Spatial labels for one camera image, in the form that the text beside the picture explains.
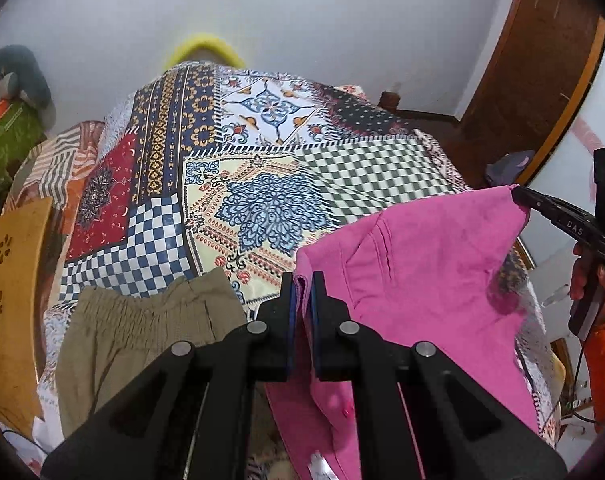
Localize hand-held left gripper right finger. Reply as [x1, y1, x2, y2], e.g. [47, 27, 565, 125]
[310, 271, 568, 480]

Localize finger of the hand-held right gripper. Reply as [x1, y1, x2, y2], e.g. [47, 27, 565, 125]
[511, 185, 594, 242]

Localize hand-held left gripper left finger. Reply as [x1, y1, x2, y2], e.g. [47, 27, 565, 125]
[41, 271, 303, 480]

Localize pink pants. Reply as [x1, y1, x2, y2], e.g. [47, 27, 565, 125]
[265, 185, 541, 480]

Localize khaki pants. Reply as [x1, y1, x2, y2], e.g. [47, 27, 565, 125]
[56, 267, 288, 480]

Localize person's right hand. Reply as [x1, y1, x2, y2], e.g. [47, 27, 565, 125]
[569, 241, 605, 328]

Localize grey-purple cloth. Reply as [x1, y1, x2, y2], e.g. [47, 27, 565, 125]
[485, 150, 536, 186]

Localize wood framed mirror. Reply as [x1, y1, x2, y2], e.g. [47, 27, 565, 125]
[520, 25, 605, 311]

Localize patchwork printed bedspread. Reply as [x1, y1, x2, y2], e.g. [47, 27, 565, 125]
[2, 62, 566, 480]

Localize brown wooden door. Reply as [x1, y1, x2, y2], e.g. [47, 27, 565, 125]
[450, 0, 605, 186]

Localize yellow pillow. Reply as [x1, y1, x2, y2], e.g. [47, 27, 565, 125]
[163, 33, 246, 72]

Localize black cable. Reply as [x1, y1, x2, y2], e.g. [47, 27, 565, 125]
[565, 330, 599, 423]

